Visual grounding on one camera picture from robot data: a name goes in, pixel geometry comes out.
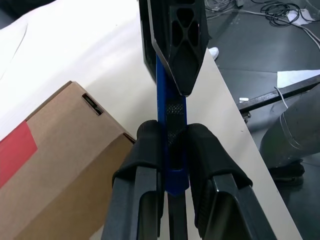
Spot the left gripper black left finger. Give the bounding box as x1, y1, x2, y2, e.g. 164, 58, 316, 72
101, 119, 166, 240

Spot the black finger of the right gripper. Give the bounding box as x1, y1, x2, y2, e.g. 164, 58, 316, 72
139, 0, 158, 81
147, 0, 211, 97

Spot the black table base frame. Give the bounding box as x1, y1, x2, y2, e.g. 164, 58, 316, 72
236, 81, 320, 125

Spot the thick white floor cable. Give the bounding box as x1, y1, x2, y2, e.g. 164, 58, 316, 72
299, 24, 320, 49

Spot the brown cardboard box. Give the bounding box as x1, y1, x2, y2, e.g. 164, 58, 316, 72
0, 80, 137, 240

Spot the small white paper sheet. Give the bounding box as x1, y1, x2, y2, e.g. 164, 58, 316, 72
286, 8, 314, 26

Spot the red tape strip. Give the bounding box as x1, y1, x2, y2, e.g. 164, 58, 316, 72
0, 121, 38, 188

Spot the blue box cutter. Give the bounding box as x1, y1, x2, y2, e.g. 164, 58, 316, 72
154, 52, 191, 240

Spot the white shoe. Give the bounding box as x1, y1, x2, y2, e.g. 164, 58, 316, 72
208, 46, 220, 61

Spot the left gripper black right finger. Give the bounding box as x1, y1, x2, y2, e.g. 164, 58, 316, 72
184, 122, 278, 240

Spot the large white paper sheet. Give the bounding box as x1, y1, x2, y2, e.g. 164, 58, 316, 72
276, 70, 320, 95

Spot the black floor cable bundle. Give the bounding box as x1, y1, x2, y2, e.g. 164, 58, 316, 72
260, 0, 319, 26

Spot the thin white floor cable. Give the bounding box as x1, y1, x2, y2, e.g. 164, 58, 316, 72
273, 86, 290, 111

